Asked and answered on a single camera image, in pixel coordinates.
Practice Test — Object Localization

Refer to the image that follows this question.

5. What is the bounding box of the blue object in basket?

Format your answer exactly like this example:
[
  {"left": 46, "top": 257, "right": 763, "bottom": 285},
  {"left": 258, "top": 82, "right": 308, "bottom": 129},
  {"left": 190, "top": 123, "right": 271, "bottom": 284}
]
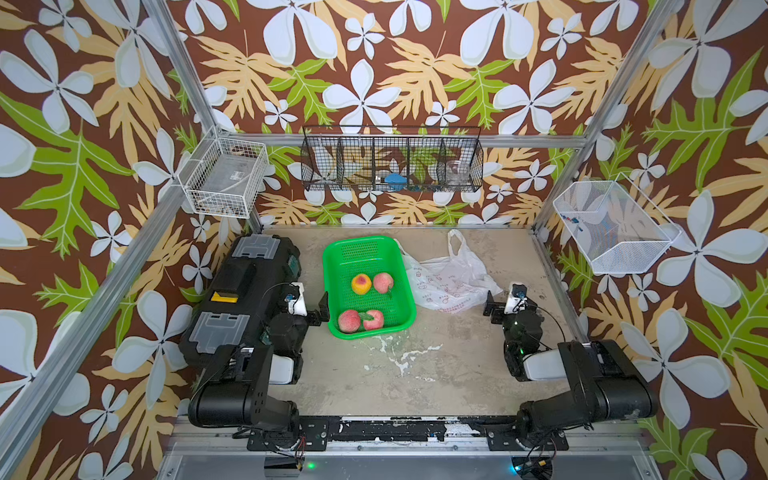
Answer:
[{"left": 385, "top": 173, "right": 407, "bottom": 191}]

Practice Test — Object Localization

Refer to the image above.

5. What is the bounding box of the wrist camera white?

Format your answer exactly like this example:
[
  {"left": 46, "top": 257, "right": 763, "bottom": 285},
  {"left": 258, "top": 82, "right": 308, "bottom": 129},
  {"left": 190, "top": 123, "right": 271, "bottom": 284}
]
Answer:
[
  {"left": 285, "top": 282, "right": 308, "bottom": 317},
  {"left": 504, "top": 283, "right": 528, "bottom": 315}
]

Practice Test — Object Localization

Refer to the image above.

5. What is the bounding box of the black wire basket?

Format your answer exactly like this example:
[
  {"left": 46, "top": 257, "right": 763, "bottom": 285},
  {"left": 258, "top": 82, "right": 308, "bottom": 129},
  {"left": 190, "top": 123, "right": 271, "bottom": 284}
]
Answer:
[{"left": 299, "top": 125, "right": 485, "bottom": 193}]

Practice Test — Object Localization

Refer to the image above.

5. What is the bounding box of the white wire basket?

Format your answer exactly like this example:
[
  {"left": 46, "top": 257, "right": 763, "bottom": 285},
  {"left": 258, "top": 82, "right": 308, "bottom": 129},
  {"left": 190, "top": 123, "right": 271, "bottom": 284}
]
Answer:
[
  {"left": 553, "top": 173, "right": 683, "bottom": 275},
  {"left": 179, "top": 127, "right": 270, "bottom": 220}
]

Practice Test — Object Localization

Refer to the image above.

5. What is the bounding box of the white wire basket left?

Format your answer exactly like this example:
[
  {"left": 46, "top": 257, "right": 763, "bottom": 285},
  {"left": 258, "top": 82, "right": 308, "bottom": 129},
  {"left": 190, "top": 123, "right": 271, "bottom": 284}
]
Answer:
[{"left": 179, "top": 127, "right": 270, "bottom": 220}]

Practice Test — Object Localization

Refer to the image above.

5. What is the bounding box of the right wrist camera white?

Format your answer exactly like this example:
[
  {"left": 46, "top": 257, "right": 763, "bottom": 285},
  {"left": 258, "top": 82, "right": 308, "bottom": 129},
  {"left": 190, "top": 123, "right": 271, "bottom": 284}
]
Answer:
[{"left": 504, "top": 283, "right": 528, "bottom": 315}]

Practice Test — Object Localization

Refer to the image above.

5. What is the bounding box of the white wire basket right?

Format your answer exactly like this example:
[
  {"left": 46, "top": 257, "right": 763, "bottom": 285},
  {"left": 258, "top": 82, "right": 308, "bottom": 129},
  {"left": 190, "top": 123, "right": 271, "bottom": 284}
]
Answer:
[{"left": 553, "top": 173, "right": 683, "bottom": 275}]

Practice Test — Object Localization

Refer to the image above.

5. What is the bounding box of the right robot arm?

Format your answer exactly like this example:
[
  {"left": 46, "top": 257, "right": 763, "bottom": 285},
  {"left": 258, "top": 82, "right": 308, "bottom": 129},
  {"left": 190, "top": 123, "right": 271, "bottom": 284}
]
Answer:
[{"left": 483, "top": 284, "right": 659, "bottom": 448}]

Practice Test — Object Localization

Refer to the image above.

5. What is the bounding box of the yellow peach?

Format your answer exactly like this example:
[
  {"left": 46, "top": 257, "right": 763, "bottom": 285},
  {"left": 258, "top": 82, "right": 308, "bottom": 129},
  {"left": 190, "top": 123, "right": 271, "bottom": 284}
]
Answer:
[{"left": 351, "top": 273, "right": 372, "bottom": 295}]

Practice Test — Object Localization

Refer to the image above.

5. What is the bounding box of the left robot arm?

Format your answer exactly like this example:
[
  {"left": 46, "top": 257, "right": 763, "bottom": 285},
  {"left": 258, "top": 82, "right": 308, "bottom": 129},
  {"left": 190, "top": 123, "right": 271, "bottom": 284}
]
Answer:
[{"left": 188, "top": 295, "right": 330, "bottom": 440}]

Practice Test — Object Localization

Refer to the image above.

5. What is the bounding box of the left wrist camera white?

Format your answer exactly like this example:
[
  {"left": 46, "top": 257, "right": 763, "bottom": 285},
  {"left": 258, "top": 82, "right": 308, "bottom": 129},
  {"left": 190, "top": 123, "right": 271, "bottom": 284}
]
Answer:
[{"left": 285, "top": 282, "right": 308, "bottom": 317}]

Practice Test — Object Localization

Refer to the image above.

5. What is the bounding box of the green plastic basket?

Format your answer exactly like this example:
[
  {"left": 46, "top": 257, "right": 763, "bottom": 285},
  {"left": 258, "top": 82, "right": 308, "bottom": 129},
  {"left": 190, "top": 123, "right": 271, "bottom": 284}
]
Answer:
[{"left": 322, "top": 236, "right": 417, "bottom": 340}]

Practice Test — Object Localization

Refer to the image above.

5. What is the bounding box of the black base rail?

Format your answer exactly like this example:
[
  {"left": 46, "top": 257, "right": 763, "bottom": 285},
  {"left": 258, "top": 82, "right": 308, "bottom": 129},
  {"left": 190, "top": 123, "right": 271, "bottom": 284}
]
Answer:
[{"left": 237, "top": 416, "right": 531, "bottom": 454}]

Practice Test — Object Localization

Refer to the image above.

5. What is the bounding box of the pink peach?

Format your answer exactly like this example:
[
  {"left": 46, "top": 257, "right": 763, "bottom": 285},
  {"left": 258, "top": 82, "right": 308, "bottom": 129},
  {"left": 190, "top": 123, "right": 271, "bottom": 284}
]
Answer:
[
  {"left": 373, "top": 272, "right": 394, "bottom": 294},
  {"left": 360, "top": 310, "right": 385, "bottom": 331},
  {"left": 337, "top": 310, "right": 362, "bottom": 334}
]

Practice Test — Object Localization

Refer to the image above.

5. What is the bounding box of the white plastic bag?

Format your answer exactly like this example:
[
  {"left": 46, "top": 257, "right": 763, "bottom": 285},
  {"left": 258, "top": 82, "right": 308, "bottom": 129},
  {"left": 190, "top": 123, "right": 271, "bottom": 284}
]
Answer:
[{"left": 396, "top": 229, "right": 503, "bottom": 314}]

